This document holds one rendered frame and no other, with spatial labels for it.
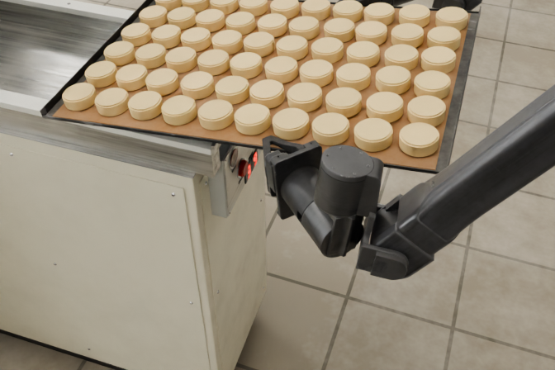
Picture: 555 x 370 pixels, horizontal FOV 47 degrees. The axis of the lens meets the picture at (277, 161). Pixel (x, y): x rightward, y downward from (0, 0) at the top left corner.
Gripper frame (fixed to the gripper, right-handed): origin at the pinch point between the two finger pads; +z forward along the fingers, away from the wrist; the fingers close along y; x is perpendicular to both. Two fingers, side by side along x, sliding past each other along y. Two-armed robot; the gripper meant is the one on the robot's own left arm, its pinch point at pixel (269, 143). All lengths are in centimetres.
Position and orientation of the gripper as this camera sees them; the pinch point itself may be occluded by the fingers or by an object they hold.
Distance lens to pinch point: 86.0
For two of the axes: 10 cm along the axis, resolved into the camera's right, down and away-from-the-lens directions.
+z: -4.4, -5.9, 6.8
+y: 0.9, 7.3, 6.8
